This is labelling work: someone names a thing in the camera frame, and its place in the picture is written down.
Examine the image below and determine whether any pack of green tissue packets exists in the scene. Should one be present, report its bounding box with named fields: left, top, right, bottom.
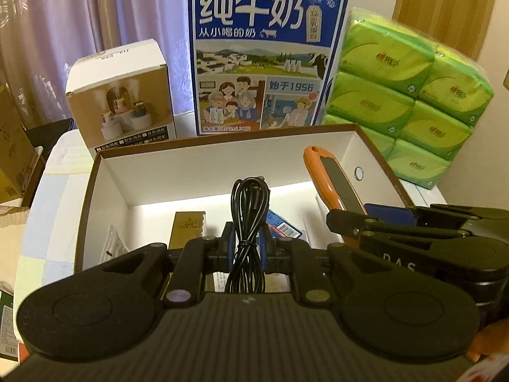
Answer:
left=322, top=7, right=496, bottom=190

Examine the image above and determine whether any blue card box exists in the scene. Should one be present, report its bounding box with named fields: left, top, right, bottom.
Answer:
left=266, top=209, right=303, bottom=244

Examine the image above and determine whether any blue milk carton case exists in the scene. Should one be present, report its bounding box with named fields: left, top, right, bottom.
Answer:
left=187, top=0, right=351, bottom=136

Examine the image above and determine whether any black cable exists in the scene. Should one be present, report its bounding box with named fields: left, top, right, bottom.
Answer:
left=225, top=175, right=271, bottom=295

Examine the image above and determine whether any orange and black sharpener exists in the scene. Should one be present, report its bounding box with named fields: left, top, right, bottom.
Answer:
left=303, top=145, right=368, bottom=247

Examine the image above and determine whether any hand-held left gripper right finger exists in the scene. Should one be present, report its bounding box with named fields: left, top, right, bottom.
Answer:
left=260, top=227, right=382, bottom=307

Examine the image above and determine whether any gold rectangular box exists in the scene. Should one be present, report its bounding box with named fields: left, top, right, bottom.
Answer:
left=169, top=211, right=208, bottom=256

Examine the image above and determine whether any tan curtain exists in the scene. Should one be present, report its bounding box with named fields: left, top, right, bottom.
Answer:
left=392, top=0, right=499, bottom=61

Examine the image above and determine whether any brown cardboard shipping box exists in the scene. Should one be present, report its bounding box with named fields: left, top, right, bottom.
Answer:
left=0, top=83, right=37, bottom=204

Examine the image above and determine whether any silver pill blister pack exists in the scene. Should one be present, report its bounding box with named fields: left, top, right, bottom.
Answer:
left=104, top=225, right=133, bottom=266

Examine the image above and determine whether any purple curtain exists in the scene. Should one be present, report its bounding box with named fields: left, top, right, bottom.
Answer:
left=0, top=0, right=319, bottom=129

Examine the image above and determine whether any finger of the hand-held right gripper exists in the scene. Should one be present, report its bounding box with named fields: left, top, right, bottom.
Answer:
left=326, top=209, right=470, bottom=247
left=364, top=203, right=494, bottom=229

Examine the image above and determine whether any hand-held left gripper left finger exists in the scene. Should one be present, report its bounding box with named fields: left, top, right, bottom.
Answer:
left=102, top=223, right=234, bottom=307

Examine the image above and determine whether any green and white box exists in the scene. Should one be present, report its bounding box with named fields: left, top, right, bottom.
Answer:
left=0, top=290, right=25, bottom=363

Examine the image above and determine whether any humidifier picture box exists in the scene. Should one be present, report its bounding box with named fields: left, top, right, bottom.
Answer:
left=65, top=39, right=178, bottom=154

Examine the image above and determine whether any cream floral tablecloth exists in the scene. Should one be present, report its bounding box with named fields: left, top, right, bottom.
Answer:
left=0, top=205, right=31, bottom=292

